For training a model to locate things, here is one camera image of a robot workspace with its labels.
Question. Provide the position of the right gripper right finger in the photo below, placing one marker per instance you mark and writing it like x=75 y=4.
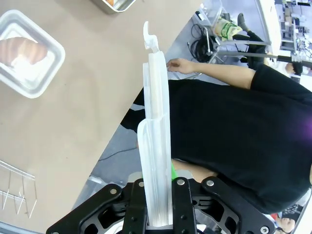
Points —
x=182 y=207

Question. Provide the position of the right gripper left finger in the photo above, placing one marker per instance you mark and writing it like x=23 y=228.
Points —
x=136 y=207

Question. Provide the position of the clear plastic containers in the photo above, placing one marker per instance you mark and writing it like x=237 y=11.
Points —
x=158 y=146

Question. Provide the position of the steel rectangular container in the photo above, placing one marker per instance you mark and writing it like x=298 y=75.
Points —
x=52 y=70
x=114 y=9

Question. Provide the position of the golden croissant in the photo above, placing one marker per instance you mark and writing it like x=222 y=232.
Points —
x=24 y=51

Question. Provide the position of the person's right forearm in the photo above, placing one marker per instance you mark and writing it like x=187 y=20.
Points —
x=224 y=75

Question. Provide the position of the person's left forearm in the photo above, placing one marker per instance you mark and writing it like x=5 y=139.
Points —
x=202 y=171

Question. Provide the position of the person's right hand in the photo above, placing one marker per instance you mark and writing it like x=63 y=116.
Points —
x=181 y=66

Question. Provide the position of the person torso black t-shirt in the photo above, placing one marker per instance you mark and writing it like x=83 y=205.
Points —
x=231 y=134

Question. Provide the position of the green yellow snack bag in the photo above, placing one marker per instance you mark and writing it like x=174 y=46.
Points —
x=228 y=30

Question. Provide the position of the black and silver stand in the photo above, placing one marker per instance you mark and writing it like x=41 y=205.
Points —
x=292 y=60

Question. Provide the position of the clear plastic storage bin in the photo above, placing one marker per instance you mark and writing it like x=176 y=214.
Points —
x=212 y=12

